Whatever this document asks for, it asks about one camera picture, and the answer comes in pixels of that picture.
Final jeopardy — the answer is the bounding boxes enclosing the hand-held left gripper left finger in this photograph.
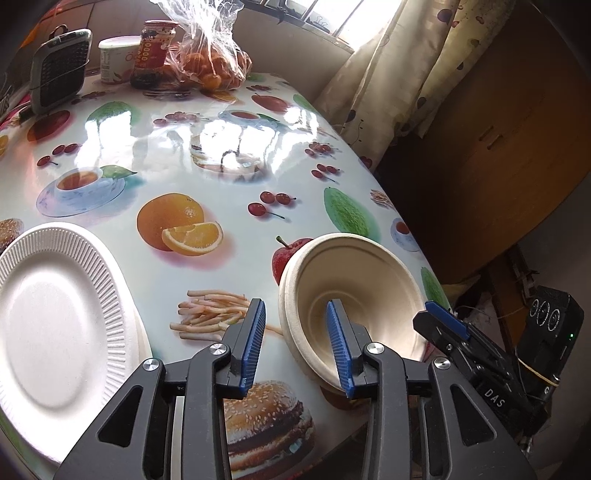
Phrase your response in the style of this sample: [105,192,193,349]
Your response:
[53,298,267,480]

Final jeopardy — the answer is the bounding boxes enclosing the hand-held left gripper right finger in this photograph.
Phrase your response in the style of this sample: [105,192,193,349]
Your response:
[326,299,539,480]

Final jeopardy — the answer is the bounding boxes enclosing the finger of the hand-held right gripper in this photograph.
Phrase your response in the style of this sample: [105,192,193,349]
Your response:
[412,311,513,384]
[424,300,472,340]

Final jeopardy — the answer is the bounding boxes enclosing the beige paper bowl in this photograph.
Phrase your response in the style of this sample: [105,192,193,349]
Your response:
[278,240,342,398]
[288,234,428,398]

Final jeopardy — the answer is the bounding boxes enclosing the white foam plate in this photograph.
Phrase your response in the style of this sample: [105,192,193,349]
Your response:
[0,223,141,467]

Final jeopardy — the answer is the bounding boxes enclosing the wooden cabinet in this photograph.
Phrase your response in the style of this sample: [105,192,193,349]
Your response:
[379,0,591,282]

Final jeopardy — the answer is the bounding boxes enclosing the fruit printed tablecloth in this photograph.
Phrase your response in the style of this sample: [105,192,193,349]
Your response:
[0,69,453,480]

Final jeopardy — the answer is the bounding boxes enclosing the patterned beige curtain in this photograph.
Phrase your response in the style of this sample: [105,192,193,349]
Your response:
[314,0,518,160]

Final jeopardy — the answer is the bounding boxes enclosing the plastic bag of oranges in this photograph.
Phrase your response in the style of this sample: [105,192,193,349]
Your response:
[152,0,254,92]

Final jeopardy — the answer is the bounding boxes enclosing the window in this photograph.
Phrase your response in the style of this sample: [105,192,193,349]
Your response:
[240,0,407,47]

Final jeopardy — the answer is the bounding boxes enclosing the red label jar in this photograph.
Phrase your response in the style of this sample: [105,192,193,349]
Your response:
[130,19,178,90]

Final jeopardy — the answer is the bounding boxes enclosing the white plastic tub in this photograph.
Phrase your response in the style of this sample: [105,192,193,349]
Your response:
[98,36,141,85]

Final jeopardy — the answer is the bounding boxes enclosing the grey portable heater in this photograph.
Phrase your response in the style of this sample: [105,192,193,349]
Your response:
[28,25,93,115]

